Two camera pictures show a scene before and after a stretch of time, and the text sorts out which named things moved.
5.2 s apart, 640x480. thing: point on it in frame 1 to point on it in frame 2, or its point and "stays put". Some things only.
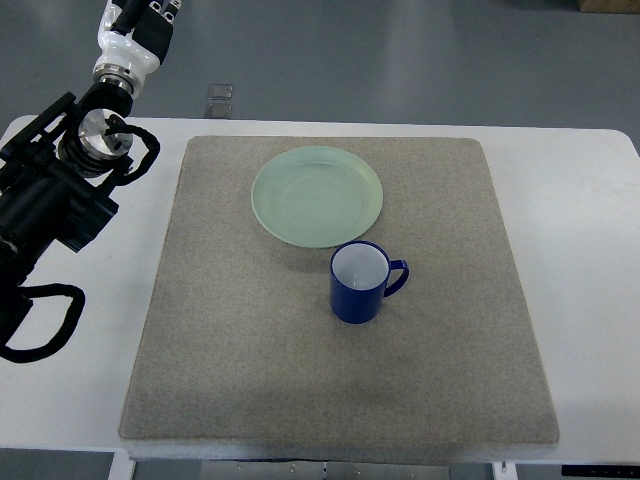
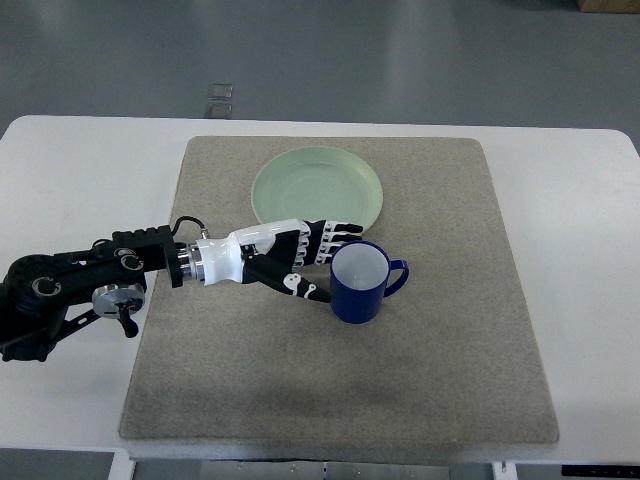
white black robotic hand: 135,37 to 270,254
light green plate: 317,196 stays put
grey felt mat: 241,342 stays put
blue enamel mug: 359,275 stays put
